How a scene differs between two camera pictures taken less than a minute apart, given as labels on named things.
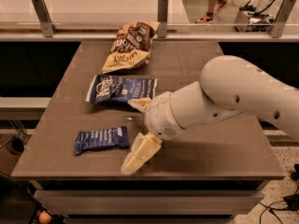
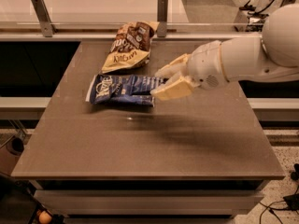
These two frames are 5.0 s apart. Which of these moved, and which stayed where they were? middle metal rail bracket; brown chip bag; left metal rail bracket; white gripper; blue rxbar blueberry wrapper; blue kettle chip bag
Moved: white gripper; blue rxbar blueberry wrapper
Stayed: middle metal rail bracket; left metal rail bracket; blue kettle chip bag; brown chip bag
